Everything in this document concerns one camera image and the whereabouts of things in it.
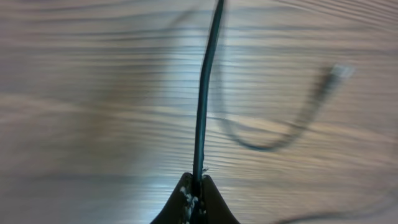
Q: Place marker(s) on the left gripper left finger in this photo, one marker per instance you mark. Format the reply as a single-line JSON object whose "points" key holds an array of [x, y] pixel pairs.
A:
{"points": [[179, 206]]}

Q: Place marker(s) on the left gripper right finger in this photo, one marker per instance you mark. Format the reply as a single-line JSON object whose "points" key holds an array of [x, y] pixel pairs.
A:
{"points": [[216, 210]]}

